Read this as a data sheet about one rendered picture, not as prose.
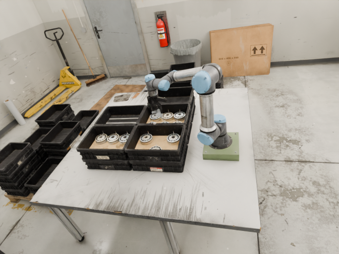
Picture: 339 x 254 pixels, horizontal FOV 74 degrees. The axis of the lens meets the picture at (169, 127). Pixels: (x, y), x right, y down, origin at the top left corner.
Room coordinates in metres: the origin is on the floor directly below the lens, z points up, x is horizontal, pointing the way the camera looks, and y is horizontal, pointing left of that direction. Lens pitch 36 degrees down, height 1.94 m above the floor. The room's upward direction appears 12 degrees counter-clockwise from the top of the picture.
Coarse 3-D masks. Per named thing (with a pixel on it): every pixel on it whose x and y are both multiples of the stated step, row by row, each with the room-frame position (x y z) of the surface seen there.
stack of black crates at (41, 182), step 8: (48, 160) 2.01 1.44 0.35; (56, 160) 1.99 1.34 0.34; (40, 168) 1.89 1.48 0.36; (48, 168) 1.96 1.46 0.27; (32, 176) 1.77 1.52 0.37; (40, 176) 1.84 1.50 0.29; (48, 176) 1.83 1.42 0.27; (24, 184) 1.67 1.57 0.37; (32, 184) 1.72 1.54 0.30; (40, 184) 1.73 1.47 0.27; (32, 192) 1.65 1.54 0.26
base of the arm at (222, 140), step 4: (220, 136) 1.23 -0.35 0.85; (224, 136) 1.24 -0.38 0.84; (228, 136) 1.26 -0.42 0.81; (216, 140) 1.24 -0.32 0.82; (220, 140) 1.23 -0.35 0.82; (224, 140) 1.23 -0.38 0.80; (228, 140) 1.24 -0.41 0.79; (212, 144) 1.25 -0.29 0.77; (216, 144) 1.23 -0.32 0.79; (220, 144) 1.22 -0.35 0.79; (224, 144) 1.22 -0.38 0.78
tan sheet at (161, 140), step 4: (140, 136) 1.46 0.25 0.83; (152, 136) 1.43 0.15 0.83; (156, 136) 1.42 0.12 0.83; (160, 136) 1.41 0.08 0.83; (164, 136) 1.40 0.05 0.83; (180, 136) 1.36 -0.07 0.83; (156, 140) 1.37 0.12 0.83; (160, 140) 1.36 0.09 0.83; (164, 140) 1.35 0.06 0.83; (140, 144) 1.36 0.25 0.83; (148, 144) 1.34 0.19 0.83; (152, 144) 1.33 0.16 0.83; (156, 144) 1.32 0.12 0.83; (160, 144) 1.31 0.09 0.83; (164, 144) 1.30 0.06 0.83; (168, 144) 1.29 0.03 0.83; (136, 148) 1.32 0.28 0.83; (140, 148) 1.31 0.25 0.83; (144, 148) 1.30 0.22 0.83; (148, 148) 1.29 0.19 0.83; (164, 148) 1.26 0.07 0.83; (168, 148) 1.25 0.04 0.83; (172, 148) 1.24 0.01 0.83; (176, 148) 1.23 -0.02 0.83
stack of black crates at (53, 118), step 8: (56, 104) 2.90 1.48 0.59; (64, 104) 2.85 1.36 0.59; (48, 112) 2.79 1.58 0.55; (56, 112) 2.86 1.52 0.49; (64, 112) 2.68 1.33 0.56; (72, 112) 2.79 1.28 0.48; (40, 120) 2.53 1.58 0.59; (48, 120) 2.49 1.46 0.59; (56, 120) 2.52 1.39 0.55; (64, 120) 2.61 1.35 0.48
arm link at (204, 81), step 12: (204, 72) 1.17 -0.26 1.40; (216, 72) 1.20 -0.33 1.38; (192, 84) 1.18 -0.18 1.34; (204, 84) 1.12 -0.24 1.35; (204, 96) 1.15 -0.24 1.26; (204, 108) 1.16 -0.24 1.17; (204, 120) 1.16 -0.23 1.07; (204, 132) 1.15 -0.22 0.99; (216, 132) 1.17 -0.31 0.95; (204, 144) 1.16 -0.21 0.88
